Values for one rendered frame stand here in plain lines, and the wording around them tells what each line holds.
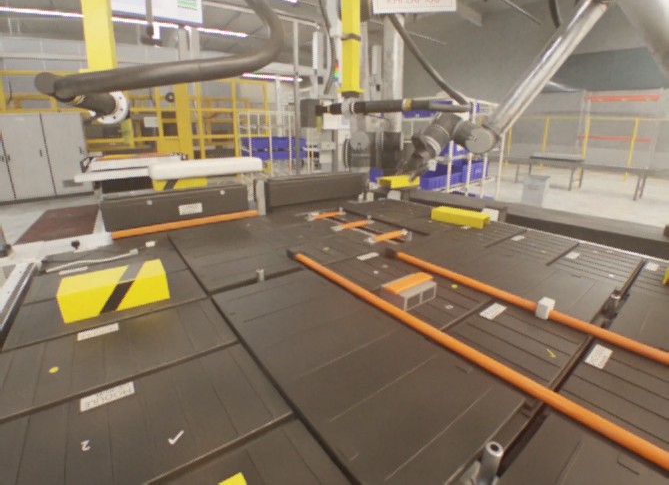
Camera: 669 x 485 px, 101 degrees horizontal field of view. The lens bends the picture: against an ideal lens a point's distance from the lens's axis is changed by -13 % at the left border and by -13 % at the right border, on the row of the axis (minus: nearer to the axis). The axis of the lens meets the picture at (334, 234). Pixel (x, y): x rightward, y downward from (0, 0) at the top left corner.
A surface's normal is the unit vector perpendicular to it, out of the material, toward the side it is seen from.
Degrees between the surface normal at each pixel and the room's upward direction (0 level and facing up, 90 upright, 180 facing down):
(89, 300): 90
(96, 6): 90
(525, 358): 0
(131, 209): 90
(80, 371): 0
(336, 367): 0
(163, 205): 90
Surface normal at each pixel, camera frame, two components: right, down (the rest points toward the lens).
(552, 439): 0.00, -0.96
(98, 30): 0.37, 0.27
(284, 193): 0.59, 0.24
